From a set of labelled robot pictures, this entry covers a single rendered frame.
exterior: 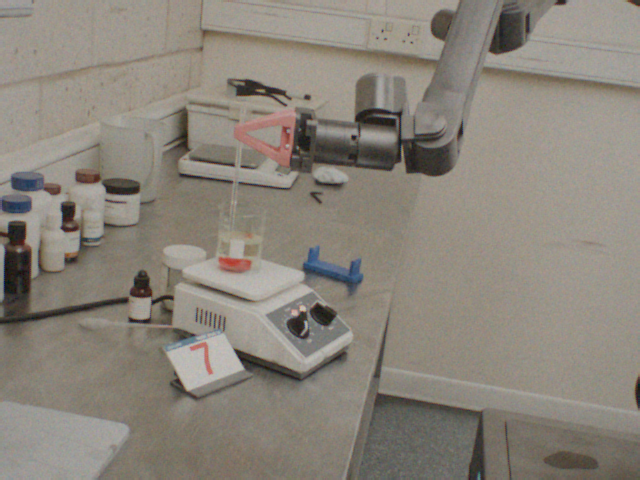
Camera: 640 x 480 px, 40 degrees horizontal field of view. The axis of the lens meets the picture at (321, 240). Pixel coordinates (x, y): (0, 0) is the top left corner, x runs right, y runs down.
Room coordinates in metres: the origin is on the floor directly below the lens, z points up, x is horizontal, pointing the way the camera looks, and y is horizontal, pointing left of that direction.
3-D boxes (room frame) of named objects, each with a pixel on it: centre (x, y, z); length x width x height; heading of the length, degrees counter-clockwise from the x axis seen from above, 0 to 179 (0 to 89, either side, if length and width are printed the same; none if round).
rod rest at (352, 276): (1.35, -0.03, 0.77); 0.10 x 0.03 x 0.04; 60
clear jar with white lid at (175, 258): (1.13, 0.18, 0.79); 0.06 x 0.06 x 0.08
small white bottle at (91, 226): (1.35, 0.37, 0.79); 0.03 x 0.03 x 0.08
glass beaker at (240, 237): (1.07, 0.10, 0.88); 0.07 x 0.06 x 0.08; 40
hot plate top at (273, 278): (1.06, 0.09, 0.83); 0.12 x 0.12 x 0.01; 62
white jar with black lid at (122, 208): (1.49, 0.36, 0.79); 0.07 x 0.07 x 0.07
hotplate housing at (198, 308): (1.04, 0.07, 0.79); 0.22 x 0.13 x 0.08; 62
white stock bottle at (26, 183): (1.24, 0.44, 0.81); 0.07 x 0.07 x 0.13
